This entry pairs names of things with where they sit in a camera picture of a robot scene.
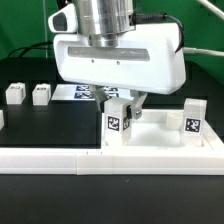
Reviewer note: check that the white sheet with markers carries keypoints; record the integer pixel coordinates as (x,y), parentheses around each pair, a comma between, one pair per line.
(74,92)

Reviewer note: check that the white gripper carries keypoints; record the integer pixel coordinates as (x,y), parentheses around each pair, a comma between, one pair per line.
(108,44)

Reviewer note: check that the white square table top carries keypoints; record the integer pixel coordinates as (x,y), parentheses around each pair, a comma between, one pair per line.
(162,128)

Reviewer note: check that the white L-shaped fence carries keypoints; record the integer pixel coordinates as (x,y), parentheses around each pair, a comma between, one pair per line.
(124,160)

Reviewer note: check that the white block at left edge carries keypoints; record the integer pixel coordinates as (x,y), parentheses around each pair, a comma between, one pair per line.
(1,119)

